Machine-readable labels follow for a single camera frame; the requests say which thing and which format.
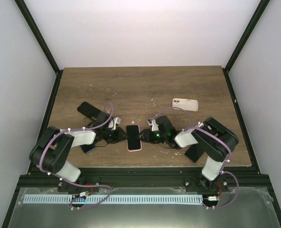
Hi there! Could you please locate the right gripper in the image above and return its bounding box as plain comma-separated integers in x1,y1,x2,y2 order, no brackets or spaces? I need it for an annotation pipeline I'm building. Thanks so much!
136,129,167,145

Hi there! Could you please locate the pink-edged black phone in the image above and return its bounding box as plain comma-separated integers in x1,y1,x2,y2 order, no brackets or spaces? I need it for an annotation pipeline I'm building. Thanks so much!
126,125,141,151

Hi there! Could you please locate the pink phone case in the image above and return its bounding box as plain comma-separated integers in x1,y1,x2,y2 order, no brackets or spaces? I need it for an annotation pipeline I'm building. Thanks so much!
126,124,142,152

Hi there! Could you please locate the white phone case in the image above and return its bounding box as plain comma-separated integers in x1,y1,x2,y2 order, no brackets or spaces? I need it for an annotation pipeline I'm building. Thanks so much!
172,98,199,112

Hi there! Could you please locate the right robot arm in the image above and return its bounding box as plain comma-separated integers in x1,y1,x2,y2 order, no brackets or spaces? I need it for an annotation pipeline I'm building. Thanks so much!
137,116,239,191

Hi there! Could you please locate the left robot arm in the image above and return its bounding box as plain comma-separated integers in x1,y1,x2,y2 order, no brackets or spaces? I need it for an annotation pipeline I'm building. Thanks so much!
29,112,127,192

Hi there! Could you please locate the blue-edged black phone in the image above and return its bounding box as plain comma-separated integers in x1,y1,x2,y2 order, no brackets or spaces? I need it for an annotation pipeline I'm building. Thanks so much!
80,144,96,154

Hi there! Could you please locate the black phone case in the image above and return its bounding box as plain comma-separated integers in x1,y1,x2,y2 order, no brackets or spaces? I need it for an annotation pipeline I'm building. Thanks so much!
77,102,101,120

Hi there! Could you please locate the black phone right side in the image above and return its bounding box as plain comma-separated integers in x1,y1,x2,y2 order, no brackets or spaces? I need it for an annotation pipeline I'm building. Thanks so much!
184,143,207,163

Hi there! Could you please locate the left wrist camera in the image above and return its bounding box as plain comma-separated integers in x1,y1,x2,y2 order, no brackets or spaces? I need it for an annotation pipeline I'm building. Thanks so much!
108,117,121,131

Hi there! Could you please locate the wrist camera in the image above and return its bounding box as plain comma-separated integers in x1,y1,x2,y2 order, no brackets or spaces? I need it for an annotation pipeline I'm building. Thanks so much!
147,118,159,132
108,117,121,131

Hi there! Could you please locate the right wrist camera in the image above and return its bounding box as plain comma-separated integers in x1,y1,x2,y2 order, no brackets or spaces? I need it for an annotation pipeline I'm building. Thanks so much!
147,118,159,132

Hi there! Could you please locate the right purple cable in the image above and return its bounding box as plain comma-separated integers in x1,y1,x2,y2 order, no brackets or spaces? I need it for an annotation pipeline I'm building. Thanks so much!
152,107,240,209

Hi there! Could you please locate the purple cable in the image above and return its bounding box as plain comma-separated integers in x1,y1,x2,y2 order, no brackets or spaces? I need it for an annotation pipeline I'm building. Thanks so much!
39,102,115,209
152,107,240,209

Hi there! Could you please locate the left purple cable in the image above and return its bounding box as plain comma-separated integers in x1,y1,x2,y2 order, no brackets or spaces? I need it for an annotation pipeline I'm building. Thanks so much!
39,102,115,209

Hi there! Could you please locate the light blue slotted cable duct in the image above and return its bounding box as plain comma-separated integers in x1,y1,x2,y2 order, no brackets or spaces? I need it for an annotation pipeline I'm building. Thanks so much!
23,194,203,205

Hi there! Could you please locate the black aluminium frame rail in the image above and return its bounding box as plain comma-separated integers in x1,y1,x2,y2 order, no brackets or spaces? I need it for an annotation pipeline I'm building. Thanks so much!
19,166,269,193

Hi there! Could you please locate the left black frame post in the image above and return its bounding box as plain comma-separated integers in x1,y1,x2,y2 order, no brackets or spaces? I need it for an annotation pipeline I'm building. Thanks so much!
14,0,61,75

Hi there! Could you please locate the black frame post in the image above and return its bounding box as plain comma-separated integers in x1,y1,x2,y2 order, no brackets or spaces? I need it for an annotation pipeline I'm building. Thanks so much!
224,0,270,72
14,0,61,75

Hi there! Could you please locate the right black frame post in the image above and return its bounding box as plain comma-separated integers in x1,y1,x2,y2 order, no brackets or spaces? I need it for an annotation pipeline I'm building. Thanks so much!
224,0,270,72

